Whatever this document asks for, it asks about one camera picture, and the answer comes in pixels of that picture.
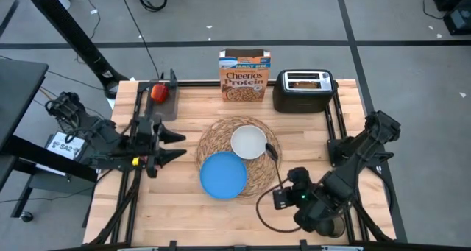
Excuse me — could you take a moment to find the black table front rail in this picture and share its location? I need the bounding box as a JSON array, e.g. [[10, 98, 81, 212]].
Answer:
[[47, 238, 471, 251]]

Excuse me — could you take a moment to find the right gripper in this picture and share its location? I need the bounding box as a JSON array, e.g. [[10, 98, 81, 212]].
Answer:
[[272, 166, 334, 234]]

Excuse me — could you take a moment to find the black stand column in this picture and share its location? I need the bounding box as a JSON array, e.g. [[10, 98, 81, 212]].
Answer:
[[20, 0, 129, 99]]

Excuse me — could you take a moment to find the white SA2 label card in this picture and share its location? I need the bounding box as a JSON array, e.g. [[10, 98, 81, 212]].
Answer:
[[44, 130, 88, 160]]

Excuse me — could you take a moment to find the Cinnamon Cheerios Protein cereal box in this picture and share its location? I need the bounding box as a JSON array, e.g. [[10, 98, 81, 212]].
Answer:
[[218, 48, 272, 103]]

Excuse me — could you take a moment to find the white ceramic bowl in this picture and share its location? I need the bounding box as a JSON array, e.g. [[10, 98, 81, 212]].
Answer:
[[230, 124, 269, 160]]

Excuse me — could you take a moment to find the blue round plate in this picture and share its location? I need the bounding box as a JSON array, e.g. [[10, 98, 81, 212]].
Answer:
[[199, 151, 249, 202]]

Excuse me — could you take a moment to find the red round fruit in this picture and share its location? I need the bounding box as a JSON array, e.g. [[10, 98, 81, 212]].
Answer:
[[150, 82, 171, 105]]

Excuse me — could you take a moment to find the grey storage bin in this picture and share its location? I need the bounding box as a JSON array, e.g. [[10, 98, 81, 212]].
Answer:
[[144, 79, 180, 123]]

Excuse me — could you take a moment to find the black two-slot toaster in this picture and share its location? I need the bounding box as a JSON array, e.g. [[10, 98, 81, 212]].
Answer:
[[272, 68, 339, 114]]

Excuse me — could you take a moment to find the black side desk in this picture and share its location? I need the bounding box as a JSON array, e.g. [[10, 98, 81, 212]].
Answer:
[[0, 57, 99, 222]]

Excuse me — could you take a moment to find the round woven straw placemat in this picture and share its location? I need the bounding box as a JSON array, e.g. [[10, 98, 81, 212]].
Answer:
[[195, 114, 283, 200]]

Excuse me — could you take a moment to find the black mesh cup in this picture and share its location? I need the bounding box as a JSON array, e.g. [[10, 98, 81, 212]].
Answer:
[[315, 213, 347, 239]]

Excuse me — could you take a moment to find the metal spoon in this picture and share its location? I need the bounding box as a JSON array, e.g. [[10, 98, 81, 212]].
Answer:
[[264, 142, 285, 190]]

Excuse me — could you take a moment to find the long black floor cable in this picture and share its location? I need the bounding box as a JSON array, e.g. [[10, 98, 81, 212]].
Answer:
[[116, 0, 163, 81]]

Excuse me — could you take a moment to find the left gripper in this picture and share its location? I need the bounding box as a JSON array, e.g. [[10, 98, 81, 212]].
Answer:
[[127, 115, 188, 179]]

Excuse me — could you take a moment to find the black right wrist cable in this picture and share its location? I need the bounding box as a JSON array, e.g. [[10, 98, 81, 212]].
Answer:
[[255, 180, 303, 233]]

